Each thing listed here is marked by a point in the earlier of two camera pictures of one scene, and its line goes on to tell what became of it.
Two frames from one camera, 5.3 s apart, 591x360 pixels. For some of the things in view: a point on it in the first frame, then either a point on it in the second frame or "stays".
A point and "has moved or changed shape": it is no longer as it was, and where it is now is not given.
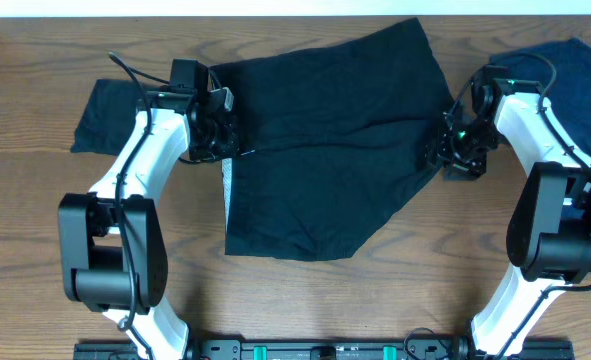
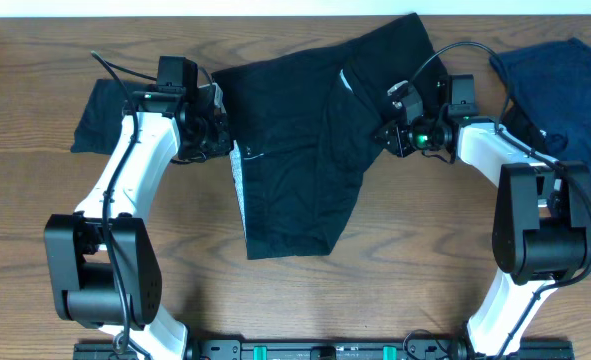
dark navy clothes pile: [579, 78] stays
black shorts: [334, 141] has moved or changed shape
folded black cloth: [108, 118] stays
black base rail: [325, 349] stays
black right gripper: [461, 160] -> [392, 136]
